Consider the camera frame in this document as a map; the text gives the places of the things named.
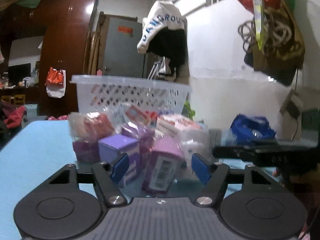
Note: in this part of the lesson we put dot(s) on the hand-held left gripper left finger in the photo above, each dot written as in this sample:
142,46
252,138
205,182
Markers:
120,167

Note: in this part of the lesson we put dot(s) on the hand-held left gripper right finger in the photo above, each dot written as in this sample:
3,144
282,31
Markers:
200,168

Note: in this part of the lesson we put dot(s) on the red packet in clear wrap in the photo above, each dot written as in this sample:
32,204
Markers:
92,126

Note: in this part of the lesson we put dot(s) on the hanging dark cloth bag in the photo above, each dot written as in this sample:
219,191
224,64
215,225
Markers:
277,55

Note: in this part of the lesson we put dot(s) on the blue plastic bag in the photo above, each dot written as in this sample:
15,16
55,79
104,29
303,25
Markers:
252,128

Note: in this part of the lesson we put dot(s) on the purple box with barcode label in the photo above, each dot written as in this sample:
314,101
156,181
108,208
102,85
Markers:
162,165

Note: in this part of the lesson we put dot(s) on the white plastic basket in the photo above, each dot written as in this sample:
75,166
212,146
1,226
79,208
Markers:
130,92

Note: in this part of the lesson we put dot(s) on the red and white plastic bag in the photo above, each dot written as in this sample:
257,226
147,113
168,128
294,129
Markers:
55,81

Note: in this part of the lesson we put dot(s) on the black monitor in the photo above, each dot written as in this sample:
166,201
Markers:
20,72

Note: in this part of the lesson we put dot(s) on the brown wooden wardrobe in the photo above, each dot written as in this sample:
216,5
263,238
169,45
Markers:
65,42

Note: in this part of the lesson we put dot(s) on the white and black hanging jacket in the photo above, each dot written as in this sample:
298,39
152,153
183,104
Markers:
162,37

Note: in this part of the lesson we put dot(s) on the grey door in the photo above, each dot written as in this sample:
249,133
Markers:
125,47

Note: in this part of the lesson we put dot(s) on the red cloth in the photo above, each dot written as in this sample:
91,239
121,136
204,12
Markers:
15,117

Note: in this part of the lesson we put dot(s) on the white and red box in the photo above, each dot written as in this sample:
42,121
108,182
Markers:
138,116
166,126

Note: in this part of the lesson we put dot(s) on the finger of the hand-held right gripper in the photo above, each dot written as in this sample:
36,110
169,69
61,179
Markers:
231,152

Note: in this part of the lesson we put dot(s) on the green plastic bag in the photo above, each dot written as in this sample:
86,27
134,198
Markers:
188,108

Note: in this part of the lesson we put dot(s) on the white pack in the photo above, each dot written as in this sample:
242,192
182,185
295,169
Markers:
193,140

